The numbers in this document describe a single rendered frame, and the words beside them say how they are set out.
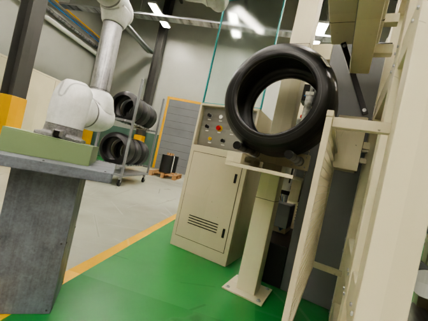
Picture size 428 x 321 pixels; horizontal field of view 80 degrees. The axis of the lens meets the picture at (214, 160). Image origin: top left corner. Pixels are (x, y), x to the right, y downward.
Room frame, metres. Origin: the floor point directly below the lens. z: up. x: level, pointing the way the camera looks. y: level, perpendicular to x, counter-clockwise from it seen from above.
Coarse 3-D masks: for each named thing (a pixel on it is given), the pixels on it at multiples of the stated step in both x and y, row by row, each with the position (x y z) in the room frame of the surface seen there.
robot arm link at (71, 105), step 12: (60, 84) 1.12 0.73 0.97; (72, 84) 1.12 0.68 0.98; (84, 84) 1.16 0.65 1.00; (60, 96) 1.09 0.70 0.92; (72, 96) 1.10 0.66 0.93; (84, 96) 1.14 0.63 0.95; (48, 108) 1.11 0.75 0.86; (60, 108) 1.09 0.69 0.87; (72, 108) 1.11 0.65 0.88; (84, 108) 1.15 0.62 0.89; (96, 108) 1.24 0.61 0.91; (48, 120) 1.10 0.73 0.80; (60, 120) 1.09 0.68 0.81; (72, 120) 1.11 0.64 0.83; (84, 120) 1.17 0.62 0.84
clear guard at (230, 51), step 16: (240, 0) 2.20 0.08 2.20; (256, 0) 2.13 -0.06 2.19; (272, 0) 2.07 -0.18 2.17; (224, 16) 2.25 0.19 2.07; (240, 16) 2.18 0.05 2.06; (256, 16) 2.12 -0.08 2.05; (272, 16) 2.05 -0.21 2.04; (224, 32) 2.24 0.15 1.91; (240, 32) 2.17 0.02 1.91; (256, 32) 2.10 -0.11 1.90; (272, 32) 2.04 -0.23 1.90; (224, 48) 2.22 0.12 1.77; (240, 48) 2.15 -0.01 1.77; (256, 48) 2.09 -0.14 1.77; (224, 64) 2.21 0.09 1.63; (240, 64) 2.14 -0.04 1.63; (208, 80) 2.26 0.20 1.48; (224, 80) 2.19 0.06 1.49; (208, 96) 2.25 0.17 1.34; (224, 96) 2.17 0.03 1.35
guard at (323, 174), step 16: (320, 144) 0.72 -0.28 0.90; (336, 144) 1.18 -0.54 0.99; (320, 160) 0.72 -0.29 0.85; (320, 176) 0.87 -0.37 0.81; (320, 192) 1.00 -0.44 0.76; (320, 208) 1.22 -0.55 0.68; (304, 224) 0.72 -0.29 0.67; (320, 224) 1.50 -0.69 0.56; (304, 240) 0.71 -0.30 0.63; (304, 256) 0.92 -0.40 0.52; (304, 272) 1.04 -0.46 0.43; (304, 288) 1.15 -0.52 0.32; (288, 304) 0.72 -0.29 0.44; (288, 320) 0.72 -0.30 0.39
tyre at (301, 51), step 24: (264, 48) 1.38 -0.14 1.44; (288, 48) 1.30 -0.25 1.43; (240, 72) 1.40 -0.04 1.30; (264, 72) 1.61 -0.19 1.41; (288, 72) 1.57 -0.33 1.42; (312, 72) 1.23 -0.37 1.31; (240, 96) 1.63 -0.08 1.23; (336, 96) 1.22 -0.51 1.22; (240, 120) 1.37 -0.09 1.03; (312, 120) 1.21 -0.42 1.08; (264, 144) 1.31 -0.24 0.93; (288, 144) 1.27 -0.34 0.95; (312, 144) 1.34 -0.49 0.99
